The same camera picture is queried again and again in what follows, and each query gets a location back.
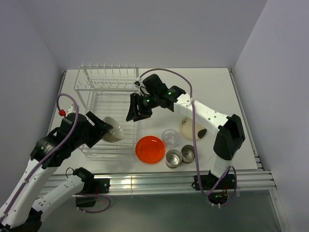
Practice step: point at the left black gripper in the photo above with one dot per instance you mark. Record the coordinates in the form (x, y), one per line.
(101, 127)

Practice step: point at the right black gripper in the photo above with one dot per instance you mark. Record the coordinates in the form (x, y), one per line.
(135, 99)

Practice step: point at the floral ceramic bowl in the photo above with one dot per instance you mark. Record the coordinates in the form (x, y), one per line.
(116, 134)

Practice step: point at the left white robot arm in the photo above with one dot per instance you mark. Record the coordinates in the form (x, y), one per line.
(24, 211)

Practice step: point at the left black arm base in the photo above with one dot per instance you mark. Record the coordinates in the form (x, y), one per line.
(96, 186)

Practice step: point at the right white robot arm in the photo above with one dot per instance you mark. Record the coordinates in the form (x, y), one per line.
(228, 130)

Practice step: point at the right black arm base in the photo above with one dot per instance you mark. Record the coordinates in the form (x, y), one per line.
(208, 181)

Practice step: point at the orange plastic plate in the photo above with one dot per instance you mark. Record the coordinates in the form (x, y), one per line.
(150, 149)

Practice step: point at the clear plastic cup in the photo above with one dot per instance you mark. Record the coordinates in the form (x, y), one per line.
(170, 138)

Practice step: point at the beige plate with black spot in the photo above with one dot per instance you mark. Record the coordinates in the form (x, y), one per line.
(186, 129)

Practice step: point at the left steel cup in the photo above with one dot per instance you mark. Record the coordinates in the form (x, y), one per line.
(173, 158)

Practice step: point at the steel cup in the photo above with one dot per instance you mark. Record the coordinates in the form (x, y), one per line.
(173, 158)
(188, 154)

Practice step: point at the right steel cup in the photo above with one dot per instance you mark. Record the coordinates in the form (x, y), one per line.
(188, 154)

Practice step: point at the white wire dish rack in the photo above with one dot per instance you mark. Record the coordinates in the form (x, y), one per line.
(105, 91)

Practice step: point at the aluminium table rail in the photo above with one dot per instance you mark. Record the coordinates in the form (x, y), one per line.
(179, 182)

